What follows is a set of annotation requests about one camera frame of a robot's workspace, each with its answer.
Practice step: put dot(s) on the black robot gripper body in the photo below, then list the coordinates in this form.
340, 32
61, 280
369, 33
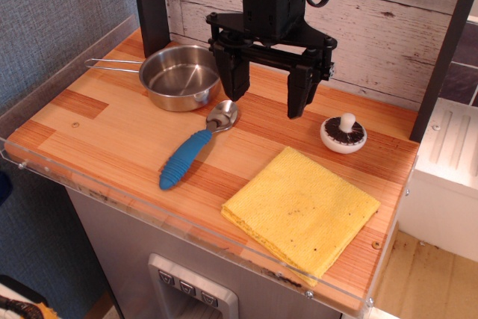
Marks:
274, 33

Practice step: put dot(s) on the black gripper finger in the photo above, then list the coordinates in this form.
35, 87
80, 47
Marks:
302, 84
233, 70

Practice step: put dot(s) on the blue-handled metal spoon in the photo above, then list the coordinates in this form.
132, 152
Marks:
221, 118

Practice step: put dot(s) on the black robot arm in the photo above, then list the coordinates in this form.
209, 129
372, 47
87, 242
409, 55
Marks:
273, 33

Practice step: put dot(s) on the yellow folded cloth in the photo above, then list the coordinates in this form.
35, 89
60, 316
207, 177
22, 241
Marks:
301, 212

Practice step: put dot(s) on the small steel saucepan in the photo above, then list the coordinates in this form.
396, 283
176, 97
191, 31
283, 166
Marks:
177, 78

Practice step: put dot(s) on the white toy mushroom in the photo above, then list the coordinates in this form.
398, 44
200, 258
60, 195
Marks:
343, 134

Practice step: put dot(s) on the clear acrylic table guard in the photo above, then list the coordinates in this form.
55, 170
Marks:
249, 255

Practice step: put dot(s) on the white toy sink unit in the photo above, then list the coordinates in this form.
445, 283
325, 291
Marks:
439, 206

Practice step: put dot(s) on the grey toy fridge cabinet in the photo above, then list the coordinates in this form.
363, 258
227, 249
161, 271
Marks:
123, 243

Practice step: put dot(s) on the silver dispenser button panel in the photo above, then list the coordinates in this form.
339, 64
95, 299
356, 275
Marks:
182, 293

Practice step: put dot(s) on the dark left frame post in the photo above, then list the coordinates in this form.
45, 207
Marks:
154, 25

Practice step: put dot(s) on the dark frame post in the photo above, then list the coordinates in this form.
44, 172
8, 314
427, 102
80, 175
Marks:
154, 25
451, 40

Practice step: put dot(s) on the dark right frame post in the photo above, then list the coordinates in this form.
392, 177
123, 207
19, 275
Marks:
451, 40

